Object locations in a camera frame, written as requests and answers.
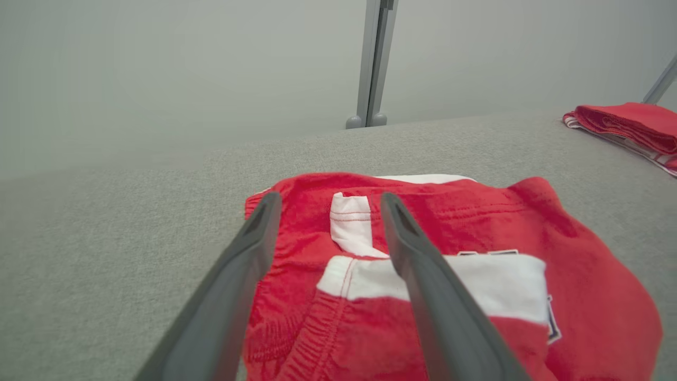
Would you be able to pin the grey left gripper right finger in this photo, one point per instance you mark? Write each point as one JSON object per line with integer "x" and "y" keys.
{"x": 444, "y": 317}

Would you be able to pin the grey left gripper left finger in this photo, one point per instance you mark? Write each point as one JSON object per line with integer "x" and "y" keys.
{"x": 222, "y": 307}

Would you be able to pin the red basketball shorts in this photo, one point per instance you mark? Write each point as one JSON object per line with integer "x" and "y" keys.
{"x": 592, "y": 275}

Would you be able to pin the red and white basketball jersey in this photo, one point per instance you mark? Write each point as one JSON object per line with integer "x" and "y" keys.
{"x": 634, "y": 124}

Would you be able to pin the grey rounded post foot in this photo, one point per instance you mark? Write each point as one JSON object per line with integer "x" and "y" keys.
{"x": 354, "y": 123}
{"x": 378, "y": 119}

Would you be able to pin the grey double partition post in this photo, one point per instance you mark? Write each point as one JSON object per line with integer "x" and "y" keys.
{"x": 370, "y": 53}

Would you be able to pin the grey metal partition post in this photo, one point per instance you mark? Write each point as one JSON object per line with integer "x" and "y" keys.
{"x": 661, "y": 87}

